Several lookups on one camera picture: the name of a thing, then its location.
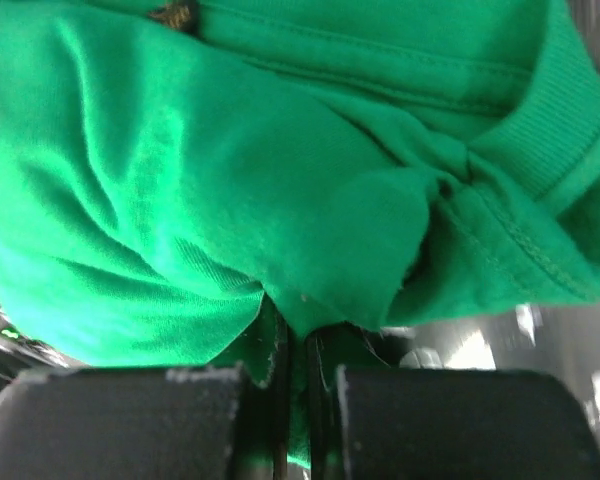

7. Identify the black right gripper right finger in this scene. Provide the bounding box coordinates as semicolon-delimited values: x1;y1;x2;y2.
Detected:
306;325;600;479

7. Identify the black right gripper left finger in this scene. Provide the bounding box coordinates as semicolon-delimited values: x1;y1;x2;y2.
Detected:
0;300;289;479

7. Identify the green t-shirt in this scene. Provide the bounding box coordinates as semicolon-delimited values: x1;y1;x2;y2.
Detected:
0;0;600;471

